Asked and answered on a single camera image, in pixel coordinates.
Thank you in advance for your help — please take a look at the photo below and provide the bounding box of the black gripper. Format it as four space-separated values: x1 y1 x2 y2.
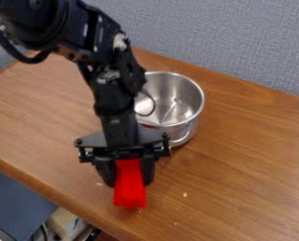
74 114 173 188

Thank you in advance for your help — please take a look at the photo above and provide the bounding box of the red long plastic object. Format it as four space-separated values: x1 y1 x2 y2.
114 159 146 210

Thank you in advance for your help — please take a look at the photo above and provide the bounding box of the shiny metal pot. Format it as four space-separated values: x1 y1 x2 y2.
137 72 206 147

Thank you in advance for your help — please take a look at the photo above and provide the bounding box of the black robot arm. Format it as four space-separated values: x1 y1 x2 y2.
0 0 171 186

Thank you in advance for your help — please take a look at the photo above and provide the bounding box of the beige box under table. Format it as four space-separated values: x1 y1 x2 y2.
46 207 93 241

